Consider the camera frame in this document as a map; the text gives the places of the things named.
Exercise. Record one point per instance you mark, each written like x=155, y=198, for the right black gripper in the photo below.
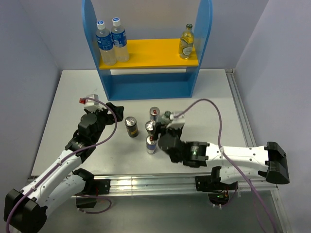
x=157, y=130

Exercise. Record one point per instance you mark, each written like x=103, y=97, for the aluminium side rail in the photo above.
x=242, y=116

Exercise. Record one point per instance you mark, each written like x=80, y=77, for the far red bull can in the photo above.
x=154, y=113

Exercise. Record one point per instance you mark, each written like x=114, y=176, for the near red bull can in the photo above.
x=151, y=144

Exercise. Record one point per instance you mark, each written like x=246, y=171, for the aluminium front rail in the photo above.
x=143, y=185

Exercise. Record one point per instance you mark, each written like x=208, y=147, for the centre black yellow can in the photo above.
x=150, y=127

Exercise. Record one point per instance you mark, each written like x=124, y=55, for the black yellow can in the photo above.
x=131, y=126
x=150, y=127

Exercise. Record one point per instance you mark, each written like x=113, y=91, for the green-capped glass bottle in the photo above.
x=165, y=118
x=186, y=42

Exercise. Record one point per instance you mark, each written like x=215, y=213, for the left plastic water bottle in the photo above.
x=105, y=43

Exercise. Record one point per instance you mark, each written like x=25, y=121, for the left black yellow can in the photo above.
x=131, y=126

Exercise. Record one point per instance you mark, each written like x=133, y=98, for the blue and yellow shelf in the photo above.
x=155, y=70

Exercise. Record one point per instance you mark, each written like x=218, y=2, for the red bull can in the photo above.
x=154, y=113
x=151, y=144

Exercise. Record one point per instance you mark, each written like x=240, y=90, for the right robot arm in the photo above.
x=228, y=164

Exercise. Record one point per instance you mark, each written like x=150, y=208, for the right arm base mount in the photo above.
x=219, y=194

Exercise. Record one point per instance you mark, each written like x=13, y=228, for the plastic water bottle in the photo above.
x=105, y=43
x=120, y=40

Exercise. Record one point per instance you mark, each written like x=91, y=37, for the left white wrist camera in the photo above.
x=90, y=104

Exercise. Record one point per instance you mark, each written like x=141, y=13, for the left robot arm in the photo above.
x=27, y=209

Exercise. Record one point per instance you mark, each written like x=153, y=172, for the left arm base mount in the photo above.
x=97, y=187

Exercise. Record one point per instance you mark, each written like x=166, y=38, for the right plastic water bottle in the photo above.
x=120, y=40

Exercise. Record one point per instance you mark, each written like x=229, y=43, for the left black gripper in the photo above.
x=110, y=118

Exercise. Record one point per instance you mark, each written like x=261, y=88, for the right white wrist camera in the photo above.
x=177, y=120

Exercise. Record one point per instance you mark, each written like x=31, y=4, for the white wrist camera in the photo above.
x=90, y=104
x=177, y=120

